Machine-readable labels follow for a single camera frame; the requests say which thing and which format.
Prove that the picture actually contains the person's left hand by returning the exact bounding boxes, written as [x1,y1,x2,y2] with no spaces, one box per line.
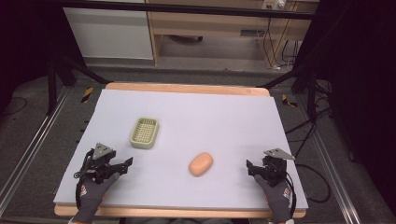
[72,172,121,224]

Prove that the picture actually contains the white power strip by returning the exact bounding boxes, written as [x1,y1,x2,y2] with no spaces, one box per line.
[262,0,287,10]

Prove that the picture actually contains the wooden table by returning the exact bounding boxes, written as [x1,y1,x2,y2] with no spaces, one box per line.
[53,81,307,219]

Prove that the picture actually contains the wooden desk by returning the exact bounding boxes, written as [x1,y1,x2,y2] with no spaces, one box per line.
[145,0,319,69]

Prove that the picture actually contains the person's right hand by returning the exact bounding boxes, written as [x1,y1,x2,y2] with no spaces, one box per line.
[253,174,295,224]

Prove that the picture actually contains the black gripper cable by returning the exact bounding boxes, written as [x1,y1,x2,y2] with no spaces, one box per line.
[285,172,297,218]
[73,148,95,210]

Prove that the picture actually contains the yellow black floor tape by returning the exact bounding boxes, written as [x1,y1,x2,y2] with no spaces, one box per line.
[80,86,94,104]
[281,93,299,108]

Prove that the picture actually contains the metal floor rail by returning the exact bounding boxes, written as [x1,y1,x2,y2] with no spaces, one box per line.
[0,87,73,217]
[297,94,362,224]

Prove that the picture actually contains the white cabinet panel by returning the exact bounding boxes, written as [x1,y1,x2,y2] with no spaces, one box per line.
[63,7,154,61]

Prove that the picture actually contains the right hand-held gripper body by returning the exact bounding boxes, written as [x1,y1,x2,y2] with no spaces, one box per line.
[259,147,296,189]

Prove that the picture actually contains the black frame bar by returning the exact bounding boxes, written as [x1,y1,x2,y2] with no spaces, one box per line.
[59,0,316,21]

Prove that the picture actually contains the black metal stand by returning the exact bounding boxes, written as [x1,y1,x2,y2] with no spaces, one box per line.
[256,66,319,120]
[46,55,111,117]

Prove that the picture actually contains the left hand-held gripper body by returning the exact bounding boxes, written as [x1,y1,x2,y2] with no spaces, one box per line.
[81,142,121,185]

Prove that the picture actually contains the white foam mat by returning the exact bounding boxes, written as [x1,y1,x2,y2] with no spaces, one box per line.
[52,89,309,211]

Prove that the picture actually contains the thin black floor cable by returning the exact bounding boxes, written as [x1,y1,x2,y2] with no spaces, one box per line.
[0,96,28,118]

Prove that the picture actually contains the orange soap bar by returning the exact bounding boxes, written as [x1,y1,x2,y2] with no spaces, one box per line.
[188,151,215,177]

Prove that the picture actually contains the pale green soap dish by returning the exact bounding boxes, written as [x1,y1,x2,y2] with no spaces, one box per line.
[129,117,161,150]

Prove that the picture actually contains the hanging desk cables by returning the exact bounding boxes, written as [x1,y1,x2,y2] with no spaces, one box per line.
[262,17,301,70]

